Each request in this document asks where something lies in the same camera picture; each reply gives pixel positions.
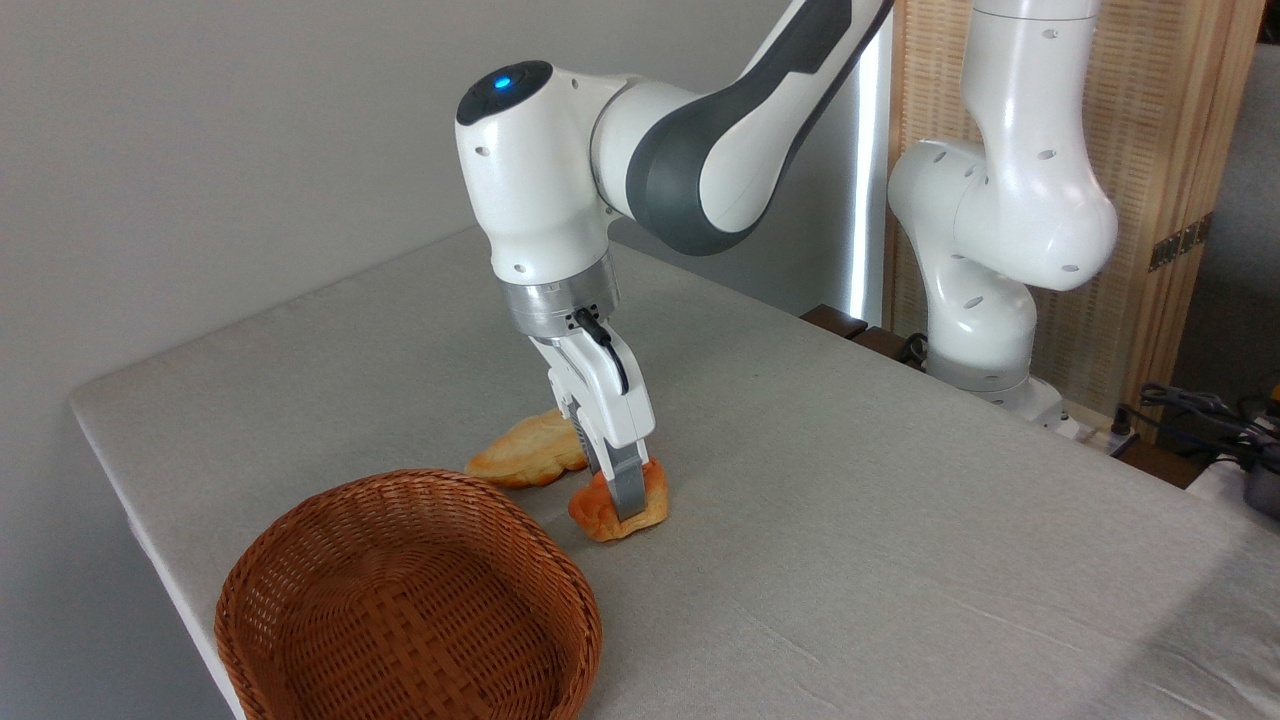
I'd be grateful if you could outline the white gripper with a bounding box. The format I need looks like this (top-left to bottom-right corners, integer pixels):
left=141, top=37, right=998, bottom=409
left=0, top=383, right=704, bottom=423
left=528, top=322, right=658, bottom=524

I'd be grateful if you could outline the round orange bread bun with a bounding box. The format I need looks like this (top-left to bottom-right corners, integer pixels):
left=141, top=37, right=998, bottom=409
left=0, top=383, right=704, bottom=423
left=568, top=457, right=671, bottom=544

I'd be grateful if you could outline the long pale leaf-shaped bread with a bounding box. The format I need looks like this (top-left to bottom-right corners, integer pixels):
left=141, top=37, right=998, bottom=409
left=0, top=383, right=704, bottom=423
left=465, top=408, right=591, bottom=489

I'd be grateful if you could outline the brown woven wicker basket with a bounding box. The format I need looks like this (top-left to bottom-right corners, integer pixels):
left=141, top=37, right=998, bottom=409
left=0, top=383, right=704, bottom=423
left=214, top=469, right=604, bottom=720

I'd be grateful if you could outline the dark brown wooden piece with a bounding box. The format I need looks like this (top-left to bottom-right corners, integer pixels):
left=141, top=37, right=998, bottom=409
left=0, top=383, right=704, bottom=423
left=850, top=325, right=927, bottom=371
left=800, top=304, right=870, bottom=341

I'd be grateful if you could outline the shiny silver vertical pole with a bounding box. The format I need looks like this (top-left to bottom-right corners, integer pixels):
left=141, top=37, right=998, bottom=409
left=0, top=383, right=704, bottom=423
left=846, top=10, right=897, bottom=327

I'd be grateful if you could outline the white power strip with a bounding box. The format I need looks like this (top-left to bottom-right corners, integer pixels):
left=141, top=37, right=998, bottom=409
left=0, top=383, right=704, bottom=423
left=1040, top=398, right=1139, bottom=453

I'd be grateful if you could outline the brass screen hinge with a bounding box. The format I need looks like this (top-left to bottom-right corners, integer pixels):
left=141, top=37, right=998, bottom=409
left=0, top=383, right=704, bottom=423
left=1148, top=212, right=1215, bottom=273

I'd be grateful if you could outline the wooden folding screen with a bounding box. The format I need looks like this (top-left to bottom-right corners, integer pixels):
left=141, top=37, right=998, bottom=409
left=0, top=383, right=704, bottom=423
left=884, top=0, right=1267, bottom=441

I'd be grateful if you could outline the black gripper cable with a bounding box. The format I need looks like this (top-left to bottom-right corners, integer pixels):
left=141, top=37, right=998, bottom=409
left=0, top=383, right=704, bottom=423
left=571, top=307, right=632, bottom=397

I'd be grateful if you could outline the black cable bundle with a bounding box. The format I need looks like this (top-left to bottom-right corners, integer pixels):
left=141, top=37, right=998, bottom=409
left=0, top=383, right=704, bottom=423
left=1112, top=382, right=1280, bottom=463

